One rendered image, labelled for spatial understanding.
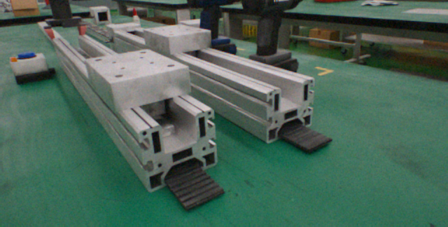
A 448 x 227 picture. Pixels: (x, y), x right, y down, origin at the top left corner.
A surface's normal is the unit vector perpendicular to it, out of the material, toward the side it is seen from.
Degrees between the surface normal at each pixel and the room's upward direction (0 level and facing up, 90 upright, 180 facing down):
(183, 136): 0
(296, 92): 90
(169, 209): 0
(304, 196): 0
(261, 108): 90
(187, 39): 90
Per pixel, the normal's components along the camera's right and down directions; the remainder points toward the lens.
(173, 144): -0.05, -0.92
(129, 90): 0.55, 0.29
